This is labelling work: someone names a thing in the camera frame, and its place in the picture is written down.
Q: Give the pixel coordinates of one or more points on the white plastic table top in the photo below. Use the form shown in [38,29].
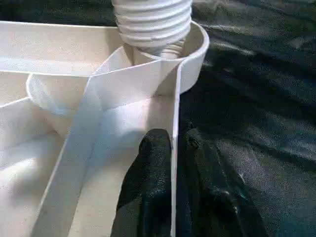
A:
[59,108]

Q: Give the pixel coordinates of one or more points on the black work mat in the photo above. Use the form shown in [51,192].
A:
[266,108]

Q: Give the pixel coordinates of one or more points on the white plastic table leg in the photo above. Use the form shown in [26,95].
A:
[153,22]

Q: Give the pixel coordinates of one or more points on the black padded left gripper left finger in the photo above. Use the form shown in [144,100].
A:
[148,192]

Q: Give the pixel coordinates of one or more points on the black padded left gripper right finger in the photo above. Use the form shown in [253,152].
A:
[217,197]

